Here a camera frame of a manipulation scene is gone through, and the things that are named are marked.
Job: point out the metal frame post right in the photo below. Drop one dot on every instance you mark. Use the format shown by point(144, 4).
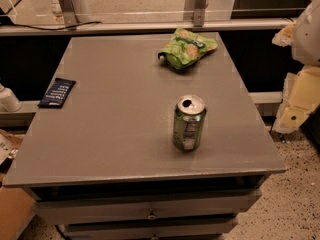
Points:
point(199, 12)

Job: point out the grey drawer cabinet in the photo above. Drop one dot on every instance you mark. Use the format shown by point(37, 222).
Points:
point(114, 135)

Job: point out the green soda can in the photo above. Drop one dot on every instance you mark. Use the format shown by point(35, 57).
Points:
point(189, 116)

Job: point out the cardboard box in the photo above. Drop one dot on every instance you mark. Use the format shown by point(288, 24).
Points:
point(15, 204)

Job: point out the lower grey drawer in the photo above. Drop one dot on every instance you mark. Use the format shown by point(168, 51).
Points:
point(152, 230)

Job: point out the metal frame post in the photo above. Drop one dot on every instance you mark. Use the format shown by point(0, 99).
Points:
point(199, 12)
point(68, 13)

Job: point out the green chip bag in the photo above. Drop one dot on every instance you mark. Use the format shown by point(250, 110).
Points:
point(186, 48)

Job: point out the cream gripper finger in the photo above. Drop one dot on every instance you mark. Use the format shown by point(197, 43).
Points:
point(285, 36)
point(300, 98)

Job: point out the upper grey drawer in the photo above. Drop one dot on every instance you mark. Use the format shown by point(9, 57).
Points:
point(147, 207)

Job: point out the metal frame post left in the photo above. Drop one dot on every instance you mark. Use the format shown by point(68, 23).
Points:
point(68, 13)

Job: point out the grey drawer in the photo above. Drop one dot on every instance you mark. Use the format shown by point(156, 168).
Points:
point(147, 207)
point(152, 230)

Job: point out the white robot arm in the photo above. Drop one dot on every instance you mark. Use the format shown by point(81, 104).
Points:
point(305, 45)

